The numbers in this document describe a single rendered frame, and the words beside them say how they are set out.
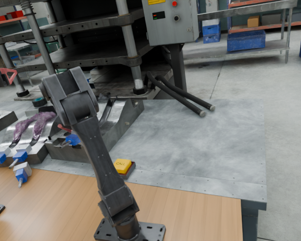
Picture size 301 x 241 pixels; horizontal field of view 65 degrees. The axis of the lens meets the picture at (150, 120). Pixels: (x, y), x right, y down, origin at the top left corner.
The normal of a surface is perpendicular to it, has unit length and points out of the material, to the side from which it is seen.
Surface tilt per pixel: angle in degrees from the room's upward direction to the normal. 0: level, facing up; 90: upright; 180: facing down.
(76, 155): 90
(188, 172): 0
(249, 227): 90
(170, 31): 90
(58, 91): 52
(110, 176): 70
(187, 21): 90
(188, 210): 0
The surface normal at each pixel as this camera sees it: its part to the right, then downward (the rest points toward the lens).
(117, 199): 0.44, 0.00
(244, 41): -0.29, 0.54
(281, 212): -0.17, -0.86
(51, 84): 0.30, -0.29
